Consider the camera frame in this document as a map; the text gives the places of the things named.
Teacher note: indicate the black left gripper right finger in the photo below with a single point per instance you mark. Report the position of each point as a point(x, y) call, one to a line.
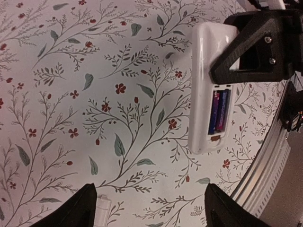
point(222, 211)

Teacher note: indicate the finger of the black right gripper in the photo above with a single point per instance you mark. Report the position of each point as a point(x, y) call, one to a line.
point(261, 50)

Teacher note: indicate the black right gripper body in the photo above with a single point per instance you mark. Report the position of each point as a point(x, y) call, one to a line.
point(293, 35)

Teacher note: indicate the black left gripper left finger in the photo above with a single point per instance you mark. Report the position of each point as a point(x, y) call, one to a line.
point(78, 211)

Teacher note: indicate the clear battery compartment cover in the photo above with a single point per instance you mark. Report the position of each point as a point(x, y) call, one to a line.
point(102, 209)

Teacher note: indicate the black battery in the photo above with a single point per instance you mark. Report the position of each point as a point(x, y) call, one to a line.
point(214, 111)
point(222, 110)

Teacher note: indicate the white AC remote control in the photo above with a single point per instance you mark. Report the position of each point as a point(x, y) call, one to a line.
point(209, 41)

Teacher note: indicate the floral patterned table mat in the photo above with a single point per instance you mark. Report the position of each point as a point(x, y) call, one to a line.
point(99, 91)

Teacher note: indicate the aluminium front rail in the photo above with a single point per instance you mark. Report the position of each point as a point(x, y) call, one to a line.
point(259, 182)

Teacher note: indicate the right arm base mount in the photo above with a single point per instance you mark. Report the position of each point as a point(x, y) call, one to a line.
point(291, 113)

